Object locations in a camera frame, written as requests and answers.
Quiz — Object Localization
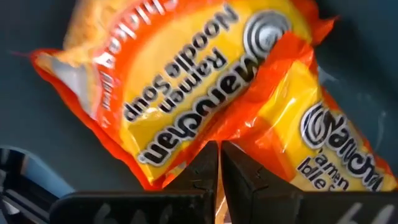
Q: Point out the orange Maruchan chicken ramen pack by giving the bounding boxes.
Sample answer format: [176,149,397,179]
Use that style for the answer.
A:
[214,30,398,192]
[29,0,338,191]

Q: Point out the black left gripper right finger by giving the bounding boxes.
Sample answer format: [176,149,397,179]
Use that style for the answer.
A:
[220,140,398,224]

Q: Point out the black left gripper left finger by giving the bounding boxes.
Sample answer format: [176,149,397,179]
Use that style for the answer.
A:
[49,140,219,224]

